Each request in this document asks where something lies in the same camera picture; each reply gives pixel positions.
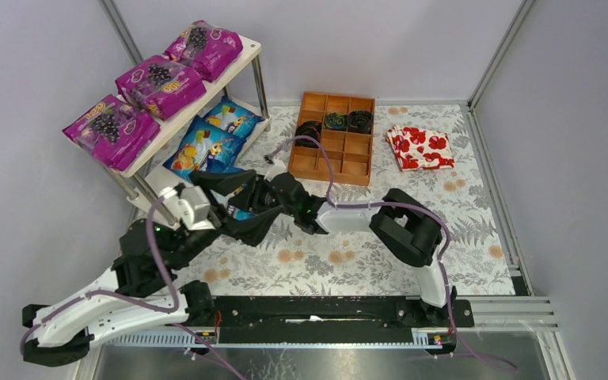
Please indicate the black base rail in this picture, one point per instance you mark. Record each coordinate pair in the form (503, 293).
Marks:
(324, 320)

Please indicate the orange wooden compartment tray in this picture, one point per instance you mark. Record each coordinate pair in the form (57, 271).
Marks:
(342, 156)

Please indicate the purple grape candy bag stack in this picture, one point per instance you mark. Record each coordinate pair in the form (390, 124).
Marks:
(113, 132)

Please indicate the black rolled item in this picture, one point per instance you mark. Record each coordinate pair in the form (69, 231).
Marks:
(312, 130)
(360, 121)

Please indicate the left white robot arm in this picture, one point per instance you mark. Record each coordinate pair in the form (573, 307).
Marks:
(137, 290)

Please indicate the teal blue snack bag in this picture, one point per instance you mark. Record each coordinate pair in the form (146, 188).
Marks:
(225, 200)

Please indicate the blue candy bag underneath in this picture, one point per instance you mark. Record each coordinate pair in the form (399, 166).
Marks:
(204, 147)

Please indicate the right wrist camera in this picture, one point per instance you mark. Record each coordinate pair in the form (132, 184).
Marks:
(277, 167)

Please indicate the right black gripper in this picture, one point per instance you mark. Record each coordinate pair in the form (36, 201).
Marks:
(261, 193)

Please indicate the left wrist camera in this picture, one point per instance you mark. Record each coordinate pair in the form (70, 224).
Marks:
(189, 205)

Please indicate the white two-tier shelf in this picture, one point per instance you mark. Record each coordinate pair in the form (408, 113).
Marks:
(141, 183)

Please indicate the black rolled item left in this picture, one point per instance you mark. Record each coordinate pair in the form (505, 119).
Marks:
(312, 130)

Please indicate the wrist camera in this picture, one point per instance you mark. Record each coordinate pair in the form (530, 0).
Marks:
(277, 167)
(189, 205)

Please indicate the purple grape candy bag front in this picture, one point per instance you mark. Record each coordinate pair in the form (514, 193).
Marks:
(161, 86)

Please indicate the black rolled item right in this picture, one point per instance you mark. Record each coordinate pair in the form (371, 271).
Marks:
(360, 121)

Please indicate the blue fruit candy bag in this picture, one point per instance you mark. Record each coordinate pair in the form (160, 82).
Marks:
(233, 118)

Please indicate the red floral folded cloth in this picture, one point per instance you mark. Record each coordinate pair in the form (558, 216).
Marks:
(417, 148)

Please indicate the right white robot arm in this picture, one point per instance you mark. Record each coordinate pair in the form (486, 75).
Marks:
(412, 233)

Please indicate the dark green rolled item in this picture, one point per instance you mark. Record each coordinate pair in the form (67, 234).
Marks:
(335, 121)

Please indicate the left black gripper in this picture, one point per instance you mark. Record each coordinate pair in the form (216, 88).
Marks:
(220, 210)

